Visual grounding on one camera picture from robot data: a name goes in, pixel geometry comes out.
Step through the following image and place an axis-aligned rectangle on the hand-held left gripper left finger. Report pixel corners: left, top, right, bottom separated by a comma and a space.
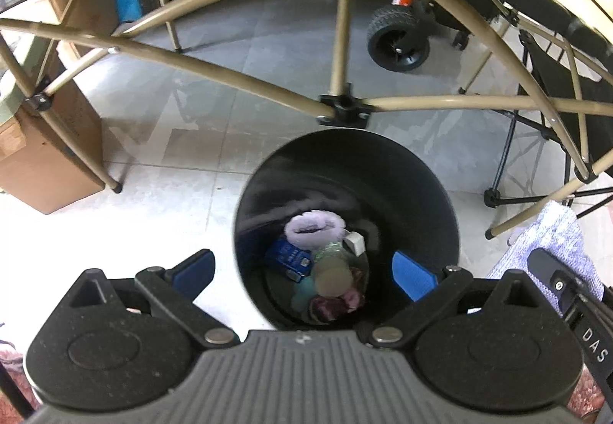
69, 249, 240, 349

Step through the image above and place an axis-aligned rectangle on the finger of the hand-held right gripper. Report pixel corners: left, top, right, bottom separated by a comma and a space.
526, 248, 583, 320

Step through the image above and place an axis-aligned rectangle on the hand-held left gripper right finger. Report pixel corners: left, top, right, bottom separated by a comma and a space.
369, 250, 544, 350

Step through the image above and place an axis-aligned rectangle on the purple knit drawstring pouch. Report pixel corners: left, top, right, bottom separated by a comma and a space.
488, 201, 605, 305

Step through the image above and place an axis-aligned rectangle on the small white box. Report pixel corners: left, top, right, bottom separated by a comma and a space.
342, 232, 367, 257

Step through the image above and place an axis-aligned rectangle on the beige round object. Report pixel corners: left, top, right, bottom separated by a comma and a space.
313, 258, 354, 297

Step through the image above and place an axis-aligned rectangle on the translucent plastic bag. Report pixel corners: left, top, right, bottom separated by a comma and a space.
313, 243, 348, 264

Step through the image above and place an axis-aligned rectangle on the dark pink fluffy cloth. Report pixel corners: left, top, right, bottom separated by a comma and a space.
309, 285, 366, 323

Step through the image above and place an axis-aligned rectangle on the blue tissue packet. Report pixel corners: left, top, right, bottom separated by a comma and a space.
265, 239, 314, 283

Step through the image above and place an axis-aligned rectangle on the light blue fluffy cloth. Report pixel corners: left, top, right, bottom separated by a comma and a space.
292, 278, 321, 314

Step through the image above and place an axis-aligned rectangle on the lavender fluffy cloth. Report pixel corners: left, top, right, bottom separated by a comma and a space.
284, 209, 346, 252

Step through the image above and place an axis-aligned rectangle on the black trash bin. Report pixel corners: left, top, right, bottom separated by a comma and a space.
232, 129, 461, 331

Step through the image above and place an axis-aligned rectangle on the pink shaggy rug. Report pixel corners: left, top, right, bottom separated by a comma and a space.
0, 338, 613, 424

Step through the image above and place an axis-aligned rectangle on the black folding chair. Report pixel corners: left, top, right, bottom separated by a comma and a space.
484, 28, 613, 209

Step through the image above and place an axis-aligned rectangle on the black metal rod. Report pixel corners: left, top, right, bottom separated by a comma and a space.
0, 357, 27, 417

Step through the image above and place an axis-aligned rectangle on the green plastic bag liner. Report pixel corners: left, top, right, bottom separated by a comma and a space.
0, 36, 49, 125

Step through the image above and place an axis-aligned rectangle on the tall brown cardboard box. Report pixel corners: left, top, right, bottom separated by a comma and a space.
45, 0, 120, 63

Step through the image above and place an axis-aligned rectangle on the tan folding table frame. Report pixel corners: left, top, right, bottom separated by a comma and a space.
0, 0, 613, 240

